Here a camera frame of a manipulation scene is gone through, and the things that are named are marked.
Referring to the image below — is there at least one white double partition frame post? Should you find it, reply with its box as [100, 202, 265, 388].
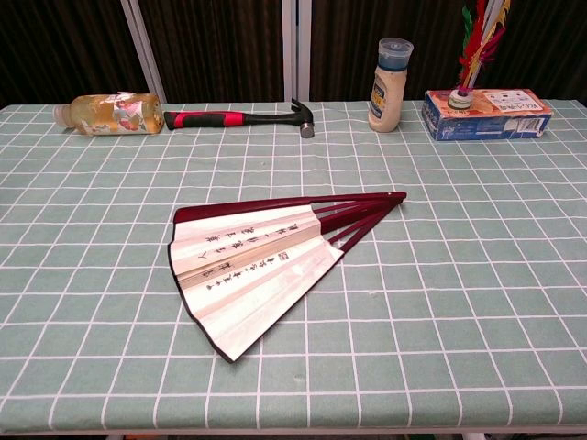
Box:
[281, 0, 313, 103]

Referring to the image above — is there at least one red black claw hammer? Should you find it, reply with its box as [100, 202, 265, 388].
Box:
[163, 97, 316, 139]

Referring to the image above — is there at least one colourful feather shuttlecock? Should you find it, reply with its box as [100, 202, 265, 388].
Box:
[447, 0, 513, 111]

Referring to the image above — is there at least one mayonnaise squeeze bottle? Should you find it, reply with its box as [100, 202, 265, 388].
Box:
[368, 37, 415, 134]

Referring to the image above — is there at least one green checked tablecloth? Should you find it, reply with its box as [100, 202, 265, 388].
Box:
[0, 99, 587, 435]

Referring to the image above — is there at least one blue orange tissue box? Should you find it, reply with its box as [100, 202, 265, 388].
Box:
[421, 88, 554, 142]

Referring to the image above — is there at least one plastic tea bottle floral label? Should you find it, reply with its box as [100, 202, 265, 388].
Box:
[51, 91, 165, 137]

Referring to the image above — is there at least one red paper folding fan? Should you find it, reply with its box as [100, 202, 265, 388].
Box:
[167, 191, 408, 363]

